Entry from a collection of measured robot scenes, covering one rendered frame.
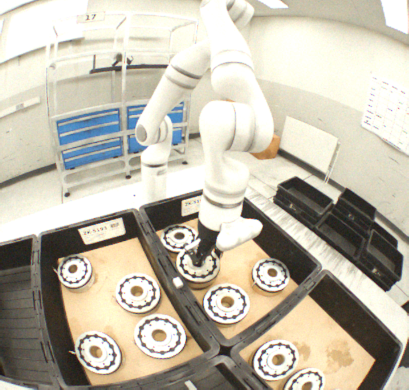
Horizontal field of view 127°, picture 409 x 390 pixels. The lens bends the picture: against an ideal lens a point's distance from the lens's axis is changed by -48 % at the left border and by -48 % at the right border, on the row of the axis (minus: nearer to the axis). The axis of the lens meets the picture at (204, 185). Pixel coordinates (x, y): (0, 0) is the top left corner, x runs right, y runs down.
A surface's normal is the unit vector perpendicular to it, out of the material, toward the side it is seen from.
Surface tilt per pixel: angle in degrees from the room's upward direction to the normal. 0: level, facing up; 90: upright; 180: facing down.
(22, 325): 0
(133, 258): 0
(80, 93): 90
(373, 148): 90
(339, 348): 0
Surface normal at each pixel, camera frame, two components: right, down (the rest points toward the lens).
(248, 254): 0.10, -0.83
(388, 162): -0.81, 0.25
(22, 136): 0.58, 0.50
